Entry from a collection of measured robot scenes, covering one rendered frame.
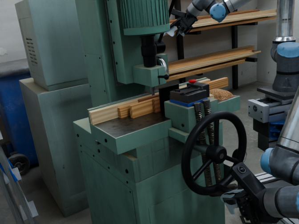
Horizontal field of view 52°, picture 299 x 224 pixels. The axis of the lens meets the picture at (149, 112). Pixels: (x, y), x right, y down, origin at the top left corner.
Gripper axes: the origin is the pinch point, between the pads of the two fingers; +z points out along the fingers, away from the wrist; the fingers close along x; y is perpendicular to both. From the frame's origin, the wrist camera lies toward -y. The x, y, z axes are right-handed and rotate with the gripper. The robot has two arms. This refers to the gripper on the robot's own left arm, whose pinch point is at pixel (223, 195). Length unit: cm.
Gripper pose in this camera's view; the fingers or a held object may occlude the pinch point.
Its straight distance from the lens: 103.5
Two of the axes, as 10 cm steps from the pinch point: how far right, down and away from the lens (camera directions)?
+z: -4.0, 2.5, 8.8
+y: 3.8, 9.2, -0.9
